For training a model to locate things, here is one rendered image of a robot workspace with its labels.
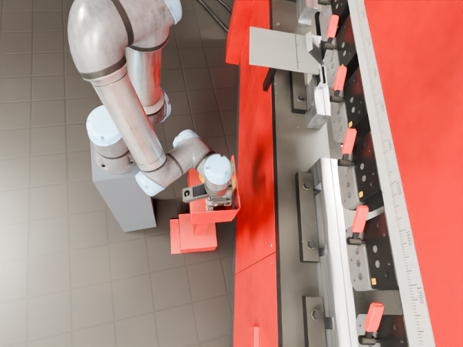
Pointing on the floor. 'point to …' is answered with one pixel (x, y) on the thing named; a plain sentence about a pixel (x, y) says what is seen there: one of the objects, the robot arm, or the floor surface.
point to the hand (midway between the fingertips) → (208, 205)
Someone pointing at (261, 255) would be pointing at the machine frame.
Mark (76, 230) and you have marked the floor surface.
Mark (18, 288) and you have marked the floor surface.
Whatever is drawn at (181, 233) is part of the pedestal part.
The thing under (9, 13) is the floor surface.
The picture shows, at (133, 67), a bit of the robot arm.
